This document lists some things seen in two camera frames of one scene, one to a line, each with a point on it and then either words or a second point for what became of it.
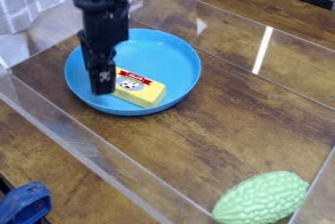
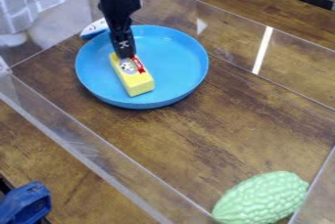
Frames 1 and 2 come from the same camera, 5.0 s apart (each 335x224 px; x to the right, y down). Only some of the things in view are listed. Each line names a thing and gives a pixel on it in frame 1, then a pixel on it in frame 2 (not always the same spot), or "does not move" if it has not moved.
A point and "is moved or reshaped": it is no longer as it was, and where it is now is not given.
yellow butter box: x=141 y=91 is moved or reshaped
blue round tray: x=154 y=55 is moved or reshaped
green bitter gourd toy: x=262 y=200 does not move
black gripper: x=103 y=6 -> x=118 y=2
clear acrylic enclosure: x=257 y=113 does not move
